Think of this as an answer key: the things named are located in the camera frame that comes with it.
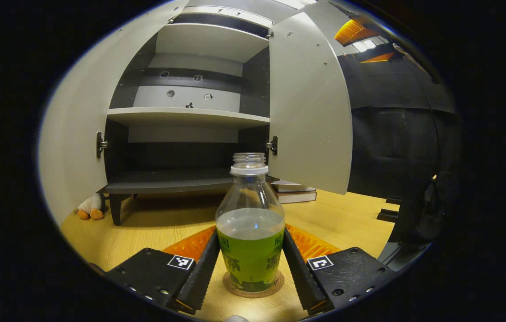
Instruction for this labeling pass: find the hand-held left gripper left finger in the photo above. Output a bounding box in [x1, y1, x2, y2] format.
[105, 225, 221, 315]

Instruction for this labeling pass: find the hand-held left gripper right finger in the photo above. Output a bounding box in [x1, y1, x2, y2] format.
[282, 224, 399, 316]

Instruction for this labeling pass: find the round brown coaster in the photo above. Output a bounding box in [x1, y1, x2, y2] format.
[223, 268, 285, 298]

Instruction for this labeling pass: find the green label plastic bottle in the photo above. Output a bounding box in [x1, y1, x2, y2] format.
[215, 153, 286, 292]

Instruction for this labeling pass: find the grey cabinet door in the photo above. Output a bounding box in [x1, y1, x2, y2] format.
[38, 0, 191, 226]
[267, 11, 353, 195]

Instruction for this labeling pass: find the grey and black cabinet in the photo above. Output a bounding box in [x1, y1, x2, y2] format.
[103, 4, 276, 226]

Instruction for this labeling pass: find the white cabinet shelf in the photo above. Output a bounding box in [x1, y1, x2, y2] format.
[106, 106, 270, 131]
[155, 23, 270, 64]

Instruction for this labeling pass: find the brown-edged book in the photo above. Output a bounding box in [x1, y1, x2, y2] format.
[275, 191, 318, 204]

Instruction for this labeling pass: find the penguin plush toy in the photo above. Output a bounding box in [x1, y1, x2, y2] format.
[77, 193, 105, 220]

